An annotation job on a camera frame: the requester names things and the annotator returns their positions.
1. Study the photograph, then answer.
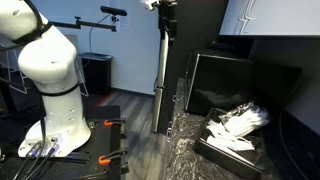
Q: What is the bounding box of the white wire rack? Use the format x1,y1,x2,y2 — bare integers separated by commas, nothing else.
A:
6,59,30,96

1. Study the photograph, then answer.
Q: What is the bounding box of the thin black camera cable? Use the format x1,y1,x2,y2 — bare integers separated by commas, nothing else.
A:
87,14,116,54

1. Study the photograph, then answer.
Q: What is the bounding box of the orange handled bar clamp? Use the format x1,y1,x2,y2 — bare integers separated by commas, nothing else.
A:
103,117,127,128
97,148,129,166

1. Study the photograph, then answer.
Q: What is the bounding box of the black perforated mounting table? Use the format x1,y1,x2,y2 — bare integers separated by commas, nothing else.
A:
0,105,130,180

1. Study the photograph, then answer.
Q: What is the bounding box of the white upper wall cabinet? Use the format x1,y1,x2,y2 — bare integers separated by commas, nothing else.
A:
218,0,320,37

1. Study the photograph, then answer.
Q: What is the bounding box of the clear bag of white cutlery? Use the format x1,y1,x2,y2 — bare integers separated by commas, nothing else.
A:
218,101,272,138

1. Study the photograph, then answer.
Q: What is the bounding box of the silver lower cabinet handle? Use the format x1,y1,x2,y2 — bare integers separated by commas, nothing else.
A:
165,120,173,144

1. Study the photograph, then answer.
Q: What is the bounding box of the white mount head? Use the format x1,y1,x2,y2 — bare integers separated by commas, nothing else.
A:
139,0,160,11

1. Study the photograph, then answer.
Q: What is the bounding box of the loose white plastic cutlery pile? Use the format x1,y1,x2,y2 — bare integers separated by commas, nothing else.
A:
204,119,256,164

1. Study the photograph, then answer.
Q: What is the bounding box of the black plastic tray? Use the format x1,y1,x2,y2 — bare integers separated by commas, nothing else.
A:
192,107,268,180

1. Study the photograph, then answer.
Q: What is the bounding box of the slim upper cabinet handle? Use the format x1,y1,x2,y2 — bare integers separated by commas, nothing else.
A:
243,0,258,27
233,0,251,35

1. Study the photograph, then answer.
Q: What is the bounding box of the black stereo camera bar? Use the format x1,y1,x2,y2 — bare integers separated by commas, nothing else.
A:
100,5,128,17

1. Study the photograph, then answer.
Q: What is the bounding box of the black and steel microwave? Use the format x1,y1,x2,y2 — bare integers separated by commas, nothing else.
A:
184,49,257,117

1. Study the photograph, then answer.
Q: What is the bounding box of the silver and black camera stand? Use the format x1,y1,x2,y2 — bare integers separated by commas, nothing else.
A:
151,0,178,134

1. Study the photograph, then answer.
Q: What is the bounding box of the black box cabinet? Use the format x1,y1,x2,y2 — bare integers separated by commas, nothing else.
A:
79,51,113,96

